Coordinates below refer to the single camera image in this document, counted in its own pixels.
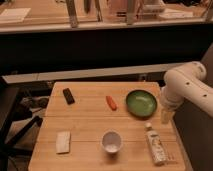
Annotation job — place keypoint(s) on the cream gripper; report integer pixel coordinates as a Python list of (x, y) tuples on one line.
[(166, 115)]

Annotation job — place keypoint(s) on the white sponge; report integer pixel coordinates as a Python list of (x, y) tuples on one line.
[(63, 142)]

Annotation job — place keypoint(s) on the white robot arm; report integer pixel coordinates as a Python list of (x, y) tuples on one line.
[(185, 82)]

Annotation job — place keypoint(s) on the white ceramic cup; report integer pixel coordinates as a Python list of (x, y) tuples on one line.
[(111, 142)]

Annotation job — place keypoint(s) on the green bowl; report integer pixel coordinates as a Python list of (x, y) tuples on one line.
[(141, 103)]

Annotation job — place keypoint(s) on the white tube bottle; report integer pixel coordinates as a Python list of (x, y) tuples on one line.
[(155, 145)]

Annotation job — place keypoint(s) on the orange carrot toy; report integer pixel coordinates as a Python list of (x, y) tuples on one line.
[(111, 103)]

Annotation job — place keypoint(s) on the black rectangular block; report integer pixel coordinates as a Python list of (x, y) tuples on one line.
[(68, 96)]

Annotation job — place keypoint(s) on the dark chair at left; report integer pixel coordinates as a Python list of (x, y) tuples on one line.
[(9, 102)]

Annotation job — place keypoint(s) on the white paper sheet background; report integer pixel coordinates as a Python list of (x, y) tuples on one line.
[(13, 15)]

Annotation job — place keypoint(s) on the metal post right background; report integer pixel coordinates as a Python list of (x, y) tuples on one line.
[(130, 12)]

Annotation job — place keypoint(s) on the metal post background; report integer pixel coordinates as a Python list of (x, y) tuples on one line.
[(72, 13), (130, 12)]

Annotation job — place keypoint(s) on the metal post left background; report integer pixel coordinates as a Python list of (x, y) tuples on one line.
[(72, 13)]

